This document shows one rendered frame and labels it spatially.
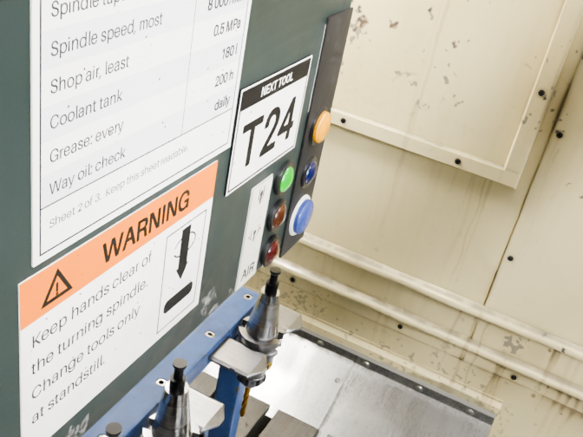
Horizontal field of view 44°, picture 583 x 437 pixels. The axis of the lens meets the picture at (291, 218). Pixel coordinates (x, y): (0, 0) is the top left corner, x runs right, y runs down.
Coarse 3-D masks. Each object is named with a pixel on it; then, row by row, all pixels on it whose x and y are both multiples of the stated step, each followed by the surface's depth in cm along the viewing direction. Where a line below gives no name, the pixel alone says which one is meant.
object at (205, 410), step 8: (192, 392) 88; (200, 392) 89; (192, 400) 87; (200, 400) 87; (208, 400) 88; (216, 400) 88; (192, 408) 86; (200, 408) 86; (208, 408) 86; (216, 408) 87; (224, 408) 87; (192, 416) 85; (200, 416) 85; (208, 416) 85; (216, 416) 86; (224, 416) 86; (200, 424) 84; (208, 424) 84; (216, 424) 85; (200, 432) 84
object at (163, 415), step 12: (168, 384) 78; (168, 396) 77; (180, 396) 77; (168, 408) 78; (180, 408) 78; (156, 420) 79; (168, 420) 78; (180, 420) 78; (156, 432) 79; (168, 432) 79; (180, 432) 79
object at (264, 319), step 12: (264, 288) 96; (264, 300) 95; (276, 300) 95; (252, 312) 97; (264, 312) 96; (276, 312) 96; (252, 324) 97; (264, 324) 96; (276, 324) 97; (252, 336) 97; (264, 336) 97
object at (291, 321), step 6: (282, 306) 106; (282, 312) 105; (288, 312) 105; (294, 312) 105; (282, 318) 104; (288, 318) 104; (294, 318) 104; (300, 318) 104; (282, 324) 102; (288, 324) 103; (294, 324) 103; (300, 324) 103; (288, 330) 102; (294, 330) 102
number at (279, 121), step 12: (288, 96) 48; (300, 96) 50; (276, 108) 47; (288, 108) 49; (264, 120) 46; (276, 120) 47; (288, 120) 49; (264, 132) 46; (276, 132) 48; (288, 132) 50; (264, 144) 47; (276, 144) 49; (264, 156) 48
